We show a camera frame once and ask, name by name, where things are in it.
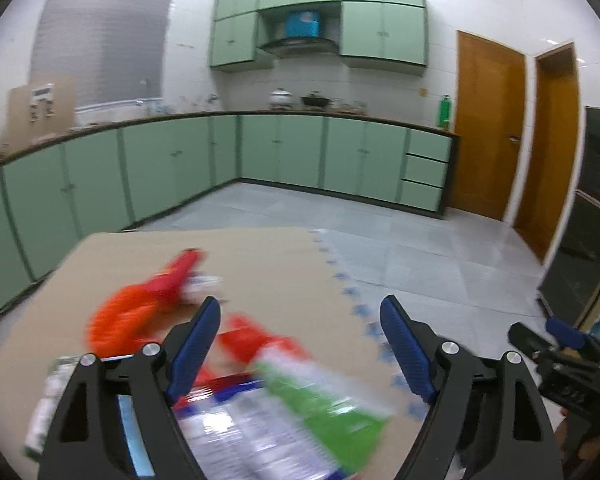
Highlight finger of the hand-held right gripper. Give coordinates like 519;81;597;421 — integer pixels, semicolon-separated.
546;316;600;361
508;322;560;362

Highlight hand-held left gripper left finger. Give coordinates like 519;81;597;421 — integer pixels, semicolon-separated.
36;296;222;480

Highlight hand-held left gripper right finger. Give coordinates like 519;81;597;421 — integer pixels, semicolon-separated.
379;294;567;480

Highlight white paper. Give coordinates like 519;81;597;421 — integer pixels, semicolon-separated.
182;272;226;306

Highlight red paper box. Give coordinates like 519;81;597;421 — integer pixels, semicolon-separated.
147;249;203;306

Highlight green white plastic bag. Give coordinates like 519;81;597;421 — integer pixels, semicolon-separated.
177;350;396;480

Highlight small green white packet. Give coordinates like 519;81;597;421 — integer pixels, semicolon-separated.
24;355;86;462

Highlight blue white crochet cloth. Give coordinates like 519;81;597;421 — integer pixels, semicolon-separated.
310;229;437;422

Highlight beige tablecloth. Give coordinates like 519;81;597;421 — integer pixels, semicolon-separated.
0;227;431;480

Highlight black glass cabinet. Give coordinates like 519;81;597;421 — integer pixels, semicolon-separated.
537;105;600;333

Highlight green cabinet drawer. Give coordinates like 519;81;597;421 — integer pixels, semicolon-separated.
404;155;450;187
401;180;445;213
408;129;454;162

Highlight plain wooden door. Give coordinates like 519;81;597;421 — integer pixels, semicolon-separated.
512;41;581;263

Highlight green kitchen base cabinets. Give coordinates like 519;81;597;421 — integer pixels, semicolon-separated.
0;110;461;326

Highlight green bottle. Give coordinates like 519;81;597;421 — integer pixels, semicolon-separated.
437;93;453;130

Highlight printed cardboard box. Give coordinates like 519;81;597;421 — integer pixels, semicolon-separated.
0;76;77;149

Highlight range hood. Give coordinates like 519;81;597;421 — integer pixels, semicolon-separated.
257;35;341;59

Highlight grey window blind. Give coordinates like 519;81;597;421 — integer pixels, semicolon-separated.
30;0;177;109

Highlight blue box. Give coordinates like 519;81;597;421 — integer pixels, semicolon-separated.
285;10;322;39

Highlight wooden door with handle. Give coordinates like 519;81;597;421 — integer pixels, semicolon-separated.
447;30;527;221

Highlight green wall cabinets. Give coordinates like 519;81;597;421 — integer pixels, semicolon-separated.
209;0;428;77

